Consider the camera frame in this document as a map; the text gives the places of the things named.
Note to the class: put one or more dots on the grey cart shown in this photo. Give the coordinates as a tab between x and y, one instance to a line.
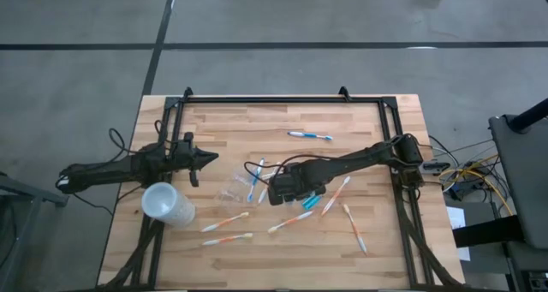
522	176

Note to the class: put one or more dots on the blue and white toothbrush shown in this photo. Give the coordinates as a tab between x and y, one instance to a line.
309	135
255	178

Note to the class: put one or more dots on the black flat bar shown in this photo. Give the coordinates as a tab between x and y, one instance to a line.
488	232

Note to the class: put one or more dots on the dark cabinet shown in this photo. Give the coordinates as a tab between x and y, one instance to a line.
526	266

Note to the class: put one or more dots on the small blue mouthwash bottle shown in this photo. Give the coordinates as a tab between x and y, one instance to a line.
311	202

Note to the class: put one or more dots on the small grey black device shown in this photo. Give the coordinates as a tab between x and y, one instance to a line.
436	167

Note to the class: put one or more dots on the white cylindrical wipes canister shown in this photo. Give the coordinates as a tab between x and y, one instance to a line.
164	204

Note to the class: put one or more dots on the black pole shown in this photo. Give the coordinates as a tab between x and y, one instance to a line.
531	114

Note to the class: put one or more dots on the grey metal table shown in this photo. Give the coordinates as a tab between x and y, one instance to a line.
30	192

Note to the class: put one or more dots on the white paper sheet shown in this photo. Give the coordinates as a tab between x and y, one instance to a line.
456	217

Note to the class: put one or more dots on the black aluminium table frame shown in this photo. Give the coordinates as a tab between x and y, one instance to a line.
278	99

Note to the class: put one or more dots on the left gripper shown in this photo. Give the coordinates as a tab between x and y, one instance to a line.
184	157

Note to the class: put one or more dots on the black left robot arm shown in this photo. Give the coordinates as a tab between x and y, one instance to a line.
107	168

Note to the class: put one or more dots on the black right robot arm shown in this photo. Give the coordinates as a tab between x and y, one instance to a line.
364	157

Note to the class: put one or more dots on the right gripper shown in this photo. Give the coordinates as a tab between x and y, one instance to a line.
287	185

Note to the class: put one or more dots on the clear acrylic organizer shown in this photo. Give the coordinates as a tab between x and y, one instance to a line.
233	193

